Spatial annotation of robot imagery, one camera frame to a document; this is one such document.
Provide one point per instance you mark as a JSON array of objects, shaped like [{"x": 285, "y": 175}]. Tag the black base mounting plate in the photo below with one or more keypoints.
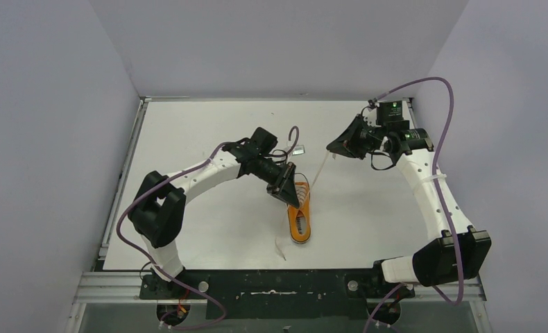
[{"x": 354, "y": 293}]

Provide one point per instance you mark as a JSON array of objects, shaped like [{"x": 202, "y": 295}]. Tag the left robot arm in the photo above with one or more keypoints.
[{"x": 158, "y": 209}]

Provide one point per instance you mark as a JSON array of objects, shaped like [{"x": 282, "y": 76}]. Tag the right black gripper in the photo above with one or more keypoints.
[{"x": 347, "y": 145}]

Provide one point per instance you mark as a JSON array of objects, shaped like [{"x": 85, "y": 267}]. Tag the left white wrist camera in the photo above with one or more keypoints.
[{"x": 298, "y": 150}]

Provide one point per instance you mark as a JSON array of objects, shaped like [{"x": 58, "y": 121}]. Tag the aluminium front rail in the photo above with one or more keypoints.
[{"x": 124, "y": 288}]

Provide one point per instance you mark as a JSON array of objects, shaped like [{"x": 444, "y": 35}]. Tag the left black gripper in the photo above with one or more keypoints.
[{"x": 282, "y": 178}]

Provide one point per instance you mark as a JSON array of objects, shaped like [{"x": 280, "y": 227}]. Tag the aluminium right table rail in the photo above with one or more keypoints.
[{"x": 415, "y": 125}]

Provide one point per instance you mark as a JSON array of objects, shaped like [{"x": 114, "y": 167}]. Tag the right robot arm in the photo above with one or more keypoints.
[{"x": 456, "y": 249}]

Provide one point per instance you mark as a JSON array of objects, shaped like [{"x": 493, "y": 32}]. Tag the orange canvas sneaker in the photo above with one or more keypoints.
[{"x": 299, "y": 218}]

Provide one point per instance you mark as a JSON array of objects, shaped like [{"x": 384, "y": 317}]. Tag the cream shoelace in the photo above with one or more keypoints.
[{"x": 278, "y": 249}]

